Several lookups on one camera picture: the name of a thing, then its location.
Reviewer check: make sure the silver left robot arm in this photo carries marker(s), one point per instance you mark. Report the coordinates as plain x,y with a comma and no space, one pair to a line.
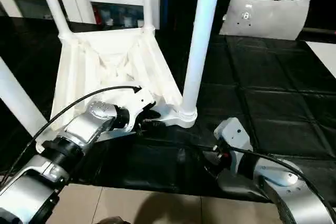
78,129

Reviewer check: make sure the white plastic table top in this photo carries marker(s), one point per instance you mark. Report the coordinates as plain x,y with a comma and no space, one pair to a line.
78,72

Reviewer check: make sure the small red bottle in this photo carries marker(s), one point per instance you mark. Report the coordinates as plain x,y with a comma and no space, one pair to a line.
96,16

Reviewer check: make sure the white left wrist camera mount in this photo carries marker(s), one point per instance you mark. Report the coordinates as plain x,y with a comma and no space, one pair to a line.
141,98

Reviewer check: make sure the grey cushion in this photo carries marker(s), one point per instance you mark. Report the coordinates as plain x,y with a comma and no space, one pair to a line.
267,16

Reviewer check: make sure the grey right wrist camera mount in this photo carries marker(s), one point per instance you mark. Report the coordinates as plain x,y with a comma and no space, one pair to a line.
236,132

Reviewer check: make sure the dark rounded robot foot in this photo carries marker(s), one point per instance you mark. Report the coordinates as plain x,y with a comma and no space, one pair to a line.
113,221

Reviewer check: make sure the white flat board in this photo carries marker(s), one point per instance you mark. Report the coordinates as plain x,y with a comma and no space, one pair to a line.
324,56

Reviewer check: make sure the black work mat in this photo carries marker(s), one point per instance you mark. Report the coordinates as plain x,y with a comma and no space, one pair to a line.
275,90

